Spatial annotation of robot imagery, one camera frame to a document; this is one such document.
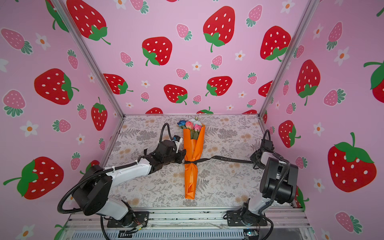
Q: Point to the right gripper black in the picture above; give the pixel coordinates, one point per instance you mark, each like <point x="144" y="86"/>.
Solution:
<point x="253" y="156"/>

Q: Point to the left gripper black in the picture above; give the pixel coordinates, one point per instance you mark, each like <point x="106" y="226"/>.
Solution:
<point x="180" y="154"/>

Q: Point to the orange wrapping paper sheet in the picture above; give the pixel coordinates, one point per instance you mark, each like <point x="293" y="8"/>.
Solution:
<point x="194" y="150"/>

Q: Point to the blue fake rose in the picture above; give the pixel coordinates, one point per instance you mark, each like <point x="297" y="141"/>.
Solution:
<point x="182" y="123"/>

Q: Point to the pink fake rose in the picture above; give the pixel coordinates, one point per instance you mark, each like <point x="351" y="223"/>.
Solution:
<point x="197" y="130"/>
<point x="189" y="125"/>

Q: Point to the white fake rose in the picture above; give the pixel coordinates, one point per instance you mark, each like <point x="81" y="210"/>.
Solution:
<point x="196" y="121"/>

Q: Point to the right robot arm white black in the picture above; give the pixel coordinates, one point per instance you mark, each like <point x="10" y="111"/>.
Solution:
<point x="278" y="183"/>

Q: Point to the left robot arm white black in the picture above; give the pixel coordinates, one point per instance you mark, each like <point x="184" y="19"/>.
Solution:
<point x="91" y="194"/>

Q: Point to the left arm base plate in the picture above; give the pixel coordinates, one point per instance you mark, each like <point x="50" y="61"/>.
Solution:
<point x="131" y="220"/>

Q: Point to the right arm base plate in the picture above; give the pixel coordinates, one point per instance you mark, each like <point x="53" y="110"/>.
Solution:
<point x="246" y="219"/>

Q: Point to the right corner aluminium post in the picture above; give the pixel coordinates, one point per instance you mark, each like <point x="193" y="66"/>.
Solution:
<point x="296" y="38"/>

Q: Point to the corner aluminium post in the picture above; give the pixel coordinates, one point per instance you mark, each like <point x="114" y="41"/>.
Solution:
<point x="87" y="54"/>
<point x="296" y="38"/>

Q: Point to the left corner aluminium post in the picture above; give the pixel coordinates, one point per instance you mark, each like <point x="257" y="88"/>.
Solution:
<point x="87" y="54"/>

